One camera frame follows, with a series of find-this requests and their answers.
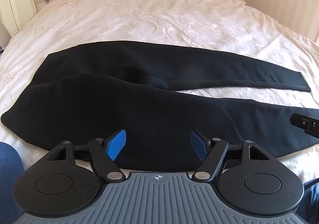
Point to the black pants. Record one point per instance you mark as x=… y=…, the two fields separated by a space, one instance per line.
x=124 y=94

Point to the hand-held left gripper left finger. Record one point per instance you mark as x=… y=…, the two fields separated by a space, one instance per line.
x=116 y=144

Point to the person's leg blue jeans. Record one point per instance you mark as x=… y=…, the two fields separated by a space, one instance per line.
x=310 y=201
x=8 y=176

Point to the person's right leg blue jeans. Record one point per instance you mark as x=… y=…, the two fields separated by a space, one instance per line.
x=310 y=201

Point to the person's left leg blue jeans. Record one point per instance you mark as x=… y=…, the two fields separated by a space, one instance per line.
x=8 y=176

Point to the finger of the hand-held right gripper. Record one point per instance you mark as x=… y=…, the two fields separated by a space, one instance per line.
x=305 y=123

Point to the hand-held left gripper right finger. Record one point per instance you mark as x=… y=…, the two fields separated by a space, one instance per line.
x=198 y=144

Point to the cream embroidered bedspread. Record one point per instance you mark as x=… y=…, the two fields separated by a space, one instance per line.
x=174 y=14

